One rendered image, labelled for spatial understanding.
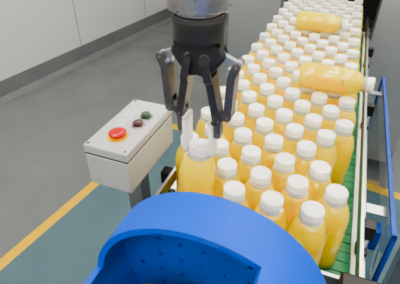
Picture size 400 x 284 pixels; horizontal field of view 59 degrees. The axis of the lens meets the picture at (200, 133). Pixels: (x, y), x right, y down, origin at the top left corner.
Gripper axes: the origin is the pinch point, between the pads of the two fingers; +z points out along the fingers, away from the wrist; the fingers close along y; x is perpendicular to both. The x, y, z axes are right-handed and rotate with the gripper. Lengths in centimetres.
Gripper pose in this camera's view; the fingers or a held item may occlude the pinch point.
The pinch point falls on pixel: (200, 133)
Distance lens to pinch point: 60.0
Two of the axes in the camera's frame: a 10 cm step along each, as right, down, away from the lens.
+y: 9.3, 2.0, -3.1
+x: 3.7, -5.3, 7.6
